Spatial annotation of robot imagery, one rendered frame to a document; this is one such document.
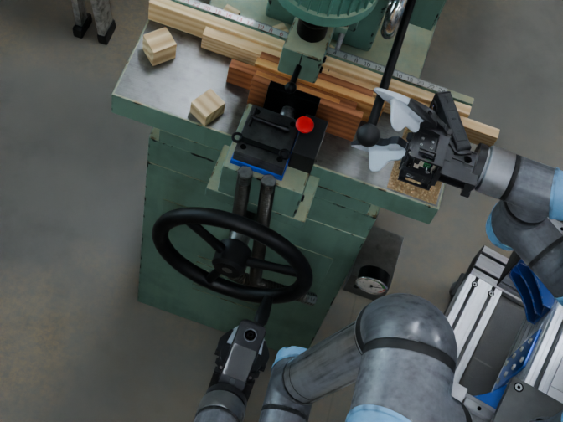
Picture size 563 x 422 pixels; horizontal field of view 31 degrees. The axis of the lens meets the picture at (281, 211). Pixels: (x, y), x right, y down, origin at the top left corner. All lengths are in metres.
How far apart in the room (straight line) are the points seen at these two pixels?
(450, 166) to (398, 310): 0.37
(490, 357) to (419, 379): 1.26
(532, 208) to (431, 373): 0.46
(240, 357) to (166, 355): 0.88
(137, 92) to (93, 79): 1.10
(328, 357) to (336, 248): 0.58
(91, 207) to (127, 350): 0.40
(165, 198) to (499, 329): 0.91
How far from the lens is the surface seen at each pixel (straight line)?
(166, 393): 2.53
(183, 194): 2.02
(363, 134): 1.50
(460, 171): 1.58
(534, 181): 1.60
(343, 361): 1.42
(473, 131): 1.85
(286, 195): 1.69
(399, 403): 1.21
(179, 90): 1.82
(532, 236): 1.68
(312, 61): 1.73
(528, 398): 1.80
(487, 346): 2.49
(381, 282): 1.94
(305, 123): 1.66
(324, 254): 2.04
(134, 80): 1.83
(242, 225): 1.64
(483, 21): 3.26
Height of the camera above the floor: 2.42
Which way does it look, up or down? 62 degrees down
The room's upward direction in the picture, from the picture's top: 18 degrees clockwise
